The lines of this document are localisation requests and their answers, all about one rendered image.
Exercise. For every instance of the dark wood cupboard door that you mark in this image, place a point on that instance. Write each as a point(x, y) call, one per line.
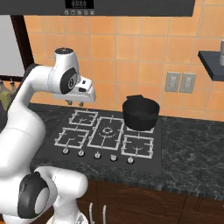
point(87, 198)
point(140, 204)

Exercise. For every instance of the dark grey wall shelf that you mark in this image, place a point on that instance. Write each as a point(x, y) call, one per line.
point(214, 65)

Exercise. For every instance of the silver hob knob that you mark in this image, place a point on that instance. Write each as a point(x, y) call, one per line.
point(130, 159)
point(65, 151)
point(113, 157)
point(81, 152)
point(97, 155)

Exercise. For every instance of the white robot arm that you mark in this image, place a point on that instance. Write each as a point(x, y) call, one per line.
point(20, 137)

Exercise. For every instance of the white window with dark frame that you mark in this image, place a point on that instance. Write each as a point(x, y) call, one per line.
point(11, 46)

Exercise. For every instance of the black gas hob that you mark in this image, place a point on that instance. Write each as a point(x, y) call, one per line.
point(102, 163)

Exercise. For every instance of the black cooking pot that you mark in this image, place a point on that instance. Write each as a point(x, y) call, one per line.
point(140, 113)

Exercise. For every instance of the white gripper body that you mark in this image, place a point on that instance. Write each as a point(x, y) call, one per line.
point(84, 96)

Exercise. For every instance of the grey wall socket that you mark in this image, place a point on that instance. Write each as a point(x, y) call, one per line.
point(172, 82)
point(187, 83)

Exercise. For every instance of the olive oil bottle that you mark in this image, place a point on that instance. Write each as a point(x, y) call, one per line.
point(4, 94)
point(13, 87)

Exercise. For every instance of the grey cylinder container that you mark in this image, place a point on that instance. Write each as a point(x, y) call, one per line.
point(222, 52)

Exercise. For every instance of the dark grey range hood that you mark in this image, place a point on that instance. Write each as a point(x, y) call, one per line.
point(131, 7)

